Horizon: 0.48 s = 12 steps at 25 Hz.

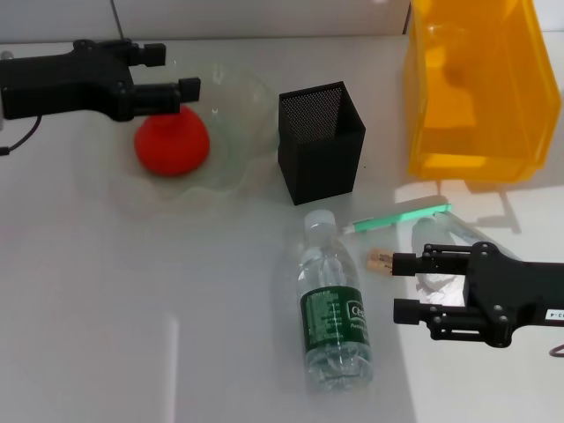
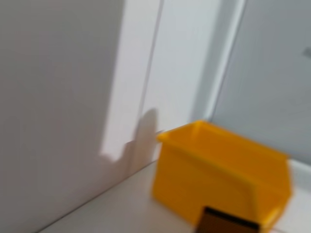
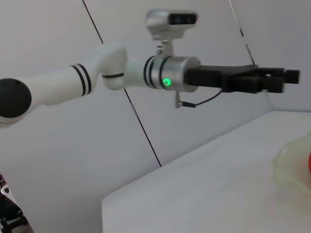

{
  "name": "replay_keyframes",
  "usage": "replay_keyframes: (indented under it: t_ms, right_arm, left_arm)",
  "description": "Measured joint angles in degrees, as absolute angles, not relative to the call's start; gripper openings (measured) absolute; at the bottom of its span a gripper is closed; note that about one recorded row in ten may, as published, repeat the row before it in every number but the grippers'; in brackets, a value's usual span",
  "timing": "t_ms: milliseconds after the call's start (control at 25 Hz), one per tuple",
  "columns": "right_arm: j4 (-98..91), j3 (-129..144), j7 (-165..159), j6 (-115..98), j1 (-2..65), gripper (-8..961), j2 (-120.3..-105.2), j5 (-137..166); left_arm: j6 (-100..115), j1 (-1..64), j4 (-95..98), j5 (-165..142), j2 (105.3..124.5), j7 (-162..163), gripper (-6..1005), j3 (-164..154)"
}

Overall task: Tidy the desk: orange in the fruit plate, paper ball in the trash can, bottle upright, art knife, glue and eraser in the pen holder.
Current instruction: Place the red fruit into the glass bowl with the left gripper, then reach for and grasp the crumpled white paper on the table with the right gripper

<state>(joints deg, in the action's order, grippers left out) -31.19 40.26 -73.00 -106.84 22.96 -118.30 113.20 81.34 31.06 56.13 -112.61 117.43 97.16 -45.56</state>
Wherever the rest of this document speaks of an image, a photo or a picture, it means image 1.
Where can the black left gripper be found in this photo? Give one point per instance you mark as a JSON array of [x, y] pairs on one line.
[[66, 86]]

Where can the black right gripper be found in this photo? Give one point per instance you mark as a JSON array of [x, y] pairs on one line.
[[515, 295]]

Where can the white paper ball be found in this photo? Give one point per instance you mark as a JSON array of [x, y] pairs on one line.
[[440, 288]]

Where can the green pen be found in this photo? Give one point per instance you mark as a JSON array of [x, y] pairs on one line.
[[396, 219]]

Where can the red-orange fruit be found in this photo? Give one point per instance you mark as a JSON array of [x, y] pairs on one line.
[[172, 145]]

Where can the clear green-label water bottle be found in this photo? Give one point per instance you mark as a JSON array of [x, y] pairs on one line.
[[335, 317]]

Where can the silver glitter pen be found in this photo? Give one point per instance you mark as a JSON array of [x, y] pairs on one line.
[[462, 230]]

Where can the green glass fruit plate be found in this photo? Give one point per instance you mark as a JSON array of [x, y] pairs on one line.
[[238, 132]]

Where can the black mesh pen holder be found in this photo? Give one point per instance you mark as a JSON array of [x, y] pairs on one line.
[[317, 167]]

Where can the yellow plastic bin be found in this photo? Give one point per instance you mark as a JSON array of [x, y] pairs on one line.
[[480, 110]]

